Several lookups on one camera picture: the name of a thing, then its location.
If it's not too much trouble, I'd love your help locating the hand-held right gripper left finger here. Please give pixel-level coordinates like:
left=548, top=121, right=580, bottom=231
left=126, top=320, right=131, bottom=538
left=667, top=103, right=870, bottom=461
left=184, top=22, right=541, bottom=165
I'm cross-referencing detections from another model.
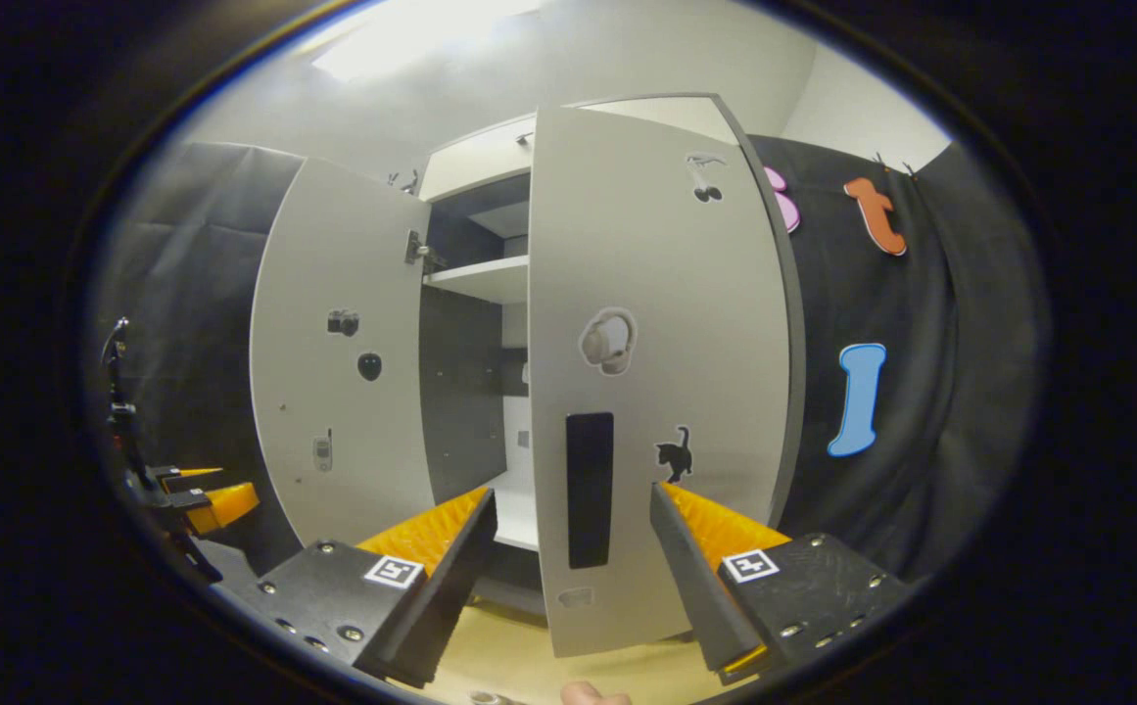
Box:
left=235, top=488, right=497, bottom=689

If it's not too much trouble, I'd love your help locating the white cabinet door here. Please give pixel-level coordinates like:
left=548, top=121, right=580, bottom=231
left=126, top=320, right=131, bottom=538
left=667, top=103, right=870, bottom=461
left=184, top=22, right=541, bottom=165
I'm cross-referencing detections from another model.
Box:
left=527, top=93, right=806, bottom=660
left=250, top=157, right=438, bottom=551

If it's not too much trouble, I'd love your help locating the white and grey cabinet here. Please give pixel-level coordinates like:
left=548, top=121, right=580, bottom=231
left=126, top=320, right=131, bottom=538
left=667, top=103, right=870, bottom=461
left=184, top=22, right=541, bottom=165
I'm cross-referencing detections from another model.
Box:
left=418, top=93, right=755, bottom=628

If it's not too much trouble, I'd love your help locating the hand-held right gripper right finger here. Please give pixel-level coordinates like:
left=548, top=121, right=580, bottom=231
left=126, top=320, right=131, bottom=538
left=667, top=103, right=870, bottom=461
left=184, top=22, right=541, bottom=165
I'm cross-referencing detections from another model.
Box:
left=649, top=482, right=912, bottom=686

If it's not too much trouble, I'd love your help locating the black backdrop cloth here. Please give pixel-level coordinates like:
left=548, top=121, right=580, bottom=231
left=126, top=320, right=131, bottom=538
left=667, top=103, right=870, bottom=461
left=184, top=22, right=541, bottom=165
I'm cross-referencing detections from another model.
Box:
left=88, top=135, right=1051, bottom=588

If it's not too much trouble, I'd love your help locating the white cabinet drawer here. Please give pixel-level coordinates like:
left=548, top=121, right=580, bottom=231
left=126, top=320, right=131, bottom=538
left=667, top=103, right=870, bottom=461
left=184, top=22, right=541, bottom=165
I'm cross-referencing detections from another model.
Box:
left=417, top=116, right=537, bottom=203

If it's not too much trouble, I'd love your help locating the metal door hinge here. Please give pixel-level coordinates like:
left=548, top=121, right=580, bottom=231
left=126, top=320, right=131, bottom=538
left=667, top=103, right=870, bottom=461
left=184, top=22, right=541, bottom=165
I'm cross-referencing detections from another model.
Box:
left=403, top=230, right=448, bottom=271

